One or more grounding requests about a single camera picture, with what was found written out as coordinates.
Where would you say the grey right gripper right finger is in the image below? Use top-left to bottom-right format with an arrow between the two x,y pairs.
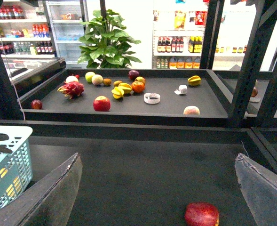
235,153 -> 277,226

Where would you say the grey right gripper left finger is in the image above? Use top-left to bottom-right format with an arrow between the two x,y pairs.
0,153 -> 82,226

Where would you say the light blue plastic basket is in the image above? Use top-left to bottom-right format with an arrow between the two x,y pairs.
0,126 -> 33,209

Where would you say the yellow mango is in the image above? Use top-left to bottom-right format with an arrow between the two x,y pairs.
0,165 -> 23,198

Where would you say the dark red apple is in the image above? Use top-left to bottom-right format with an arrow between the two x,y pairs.
184,202 -> 219,226

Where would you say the small dark red fruit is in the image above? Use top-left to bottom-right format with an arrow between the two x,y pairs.
31,99 -> 43,110

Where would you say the red yellow apple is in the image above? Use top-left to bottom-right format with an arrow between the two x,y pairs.
93,96 -> 111,112

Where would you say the pale peach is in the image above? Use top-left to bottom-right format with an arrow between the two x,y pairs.
183,105 -> 200,115

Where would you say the pink dragon fruit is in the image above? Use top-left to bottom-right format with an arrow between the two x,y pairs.
57,81 -> 84,99

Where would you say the white pink round fruit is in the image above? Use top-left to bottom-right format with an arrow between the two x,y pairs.
64,75 -> 79,83

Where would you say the yellow star fruit front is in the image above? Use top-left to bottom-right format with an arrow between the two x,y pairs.
111,87 -> 125,99

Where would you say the yellow star fruit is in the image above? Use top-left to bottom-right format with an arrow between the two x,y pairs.
118,82 -> 133,94
111,87 -> 125,99
188,75 -> 202,87

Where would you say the black fruit tray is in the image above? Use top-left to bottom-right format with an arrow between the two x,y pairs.
20,69 -> 232,127

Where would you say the pale round melon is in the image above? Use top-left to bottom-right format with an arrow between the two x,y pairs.
91,74 -> 103,86

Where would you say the green apple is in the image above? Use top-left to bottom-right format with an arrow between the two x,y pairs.
85,72 -> 95,83

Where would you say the glass top freezer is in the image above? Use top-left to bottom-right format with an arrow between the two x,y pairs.
3,58 -> 66,96

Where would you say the brown kiwi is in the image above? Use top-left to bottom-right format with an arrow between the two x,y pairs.
103,78 -> 112,86
113,81 -> 123,87

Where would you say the yellow star fruit right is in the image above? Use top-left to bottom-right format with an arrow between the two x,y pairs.
188,75 -> 202,87

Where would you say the yellow star fruit behind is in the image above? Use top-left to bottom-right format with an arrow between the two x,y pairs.
118,82 -> 133,94

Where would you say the dark purple fruit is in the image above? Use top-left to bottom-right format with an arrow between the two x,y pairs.
128,70 -> 140,81

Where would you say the red yellow small fruit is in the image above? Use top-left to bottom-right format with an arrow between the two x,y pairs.
135,76 -> 146,84

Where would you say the green potted plant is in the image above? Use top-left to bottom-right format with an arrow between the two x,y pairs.
78,9 -> 141,69

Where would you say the left store drink shelf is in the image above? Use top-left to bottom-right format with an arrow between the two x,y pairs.
0,0 -> 55,58

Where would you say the right store sauce shelf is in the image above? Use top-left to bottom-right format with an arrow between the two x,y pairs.
152,0 -> 255,71

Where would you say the glass door refrigerator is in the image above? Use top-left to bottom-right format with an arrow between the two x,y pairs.
43,0 -> 87,67

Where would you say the white tape ring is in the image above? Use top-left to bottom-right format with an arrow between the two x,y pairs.
143,92 -> 161,105

